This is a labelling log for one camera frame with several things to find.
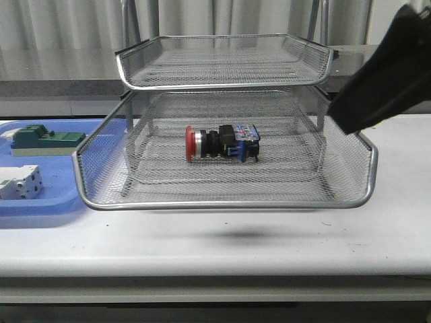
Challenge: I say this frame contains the small white component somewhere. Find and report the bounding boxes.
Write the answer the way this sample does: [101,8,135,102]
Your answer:
[0,129,20,141]

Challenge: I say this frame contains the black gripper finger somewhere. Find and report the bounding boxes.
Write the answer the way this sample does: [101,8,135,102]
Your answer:
[328,4,430,134]

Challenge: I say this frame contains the white circuit breaker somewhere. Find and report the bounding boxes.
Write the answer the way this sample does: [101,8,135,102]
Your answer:
[1,165,43,200]

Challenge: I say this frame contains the silver metal rack frame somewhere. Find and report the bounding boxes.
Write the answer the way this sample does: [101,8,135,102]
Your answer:
[119,0,335,200]

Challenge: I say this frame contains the silver mesh top tray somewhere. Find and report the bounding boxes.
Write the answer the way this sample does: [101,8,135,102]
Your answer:
[115,34,333,91]

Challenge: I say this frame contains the blue plastic tray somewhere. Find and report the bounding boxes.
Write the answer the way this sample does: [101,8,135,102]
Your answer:
[1,118,102,216]

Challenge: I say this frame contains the green electrical terminal block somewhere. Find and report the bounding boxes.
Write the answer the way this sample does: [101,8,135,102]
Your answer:
[11,124,86,157]

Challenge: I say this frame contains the red emergency push button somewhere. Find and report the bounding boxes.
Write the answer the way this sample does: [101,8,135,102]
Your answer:
[185,124,261,162]

